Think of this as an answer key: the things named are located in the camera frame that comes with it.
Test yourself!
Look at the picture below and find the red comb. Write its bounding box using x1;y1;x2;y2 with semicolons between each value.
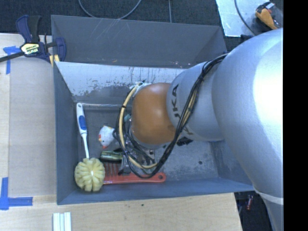
103;162;167;185

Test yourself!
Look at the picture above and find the dark green shiny packet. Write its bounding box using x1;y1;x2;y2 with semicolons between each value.
99;150;124;163

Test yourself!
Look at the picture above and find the white toy chicken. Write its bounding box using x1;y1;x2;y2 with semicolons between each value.
98;125;116;150

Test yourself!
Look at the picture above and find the white and blue dish brush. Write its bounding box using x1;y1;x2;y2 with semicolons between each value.
74;102;106;193

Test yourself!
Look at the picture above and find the pale wood board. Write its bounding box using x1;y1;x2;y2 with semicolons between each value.
8;56;58;198

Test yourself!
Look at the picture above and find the grey metal bin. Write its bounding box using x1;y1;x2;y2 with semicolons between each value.
50;14;256;205

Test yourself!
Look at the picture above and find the black cylinder on white bracket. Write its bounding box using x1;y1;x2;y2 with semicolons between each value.
176;137;193;147

